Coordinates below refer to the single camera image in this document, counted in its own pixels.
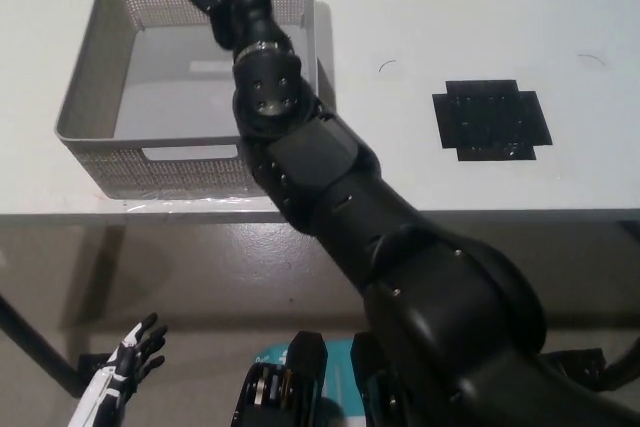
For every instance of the robot left body block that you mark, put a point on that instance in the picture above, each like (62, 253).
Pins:
(280, 387)

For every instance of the robot body block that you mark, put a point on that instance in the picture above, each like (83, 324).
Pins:
(372, 382)
(280, 387)

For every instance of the robot right body block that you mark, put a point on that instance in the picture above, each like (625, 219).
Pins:
(372, 382)

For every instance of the grey perforated plastic basket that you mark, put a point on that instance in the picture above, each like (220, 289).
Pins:
(165, 97)

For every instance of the black table leg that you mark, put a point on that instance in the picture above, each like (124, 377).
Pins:
(35, 342)
(622, 367)

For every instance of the clear tape strip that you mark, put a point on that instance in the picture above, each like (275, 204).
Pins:
(200, 201)

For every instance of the black tape patch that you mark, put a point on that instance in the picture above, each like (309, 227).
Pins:
(495, 119)

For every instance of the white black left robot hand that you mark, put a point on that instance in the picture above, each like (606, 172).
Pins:
(112, 377)

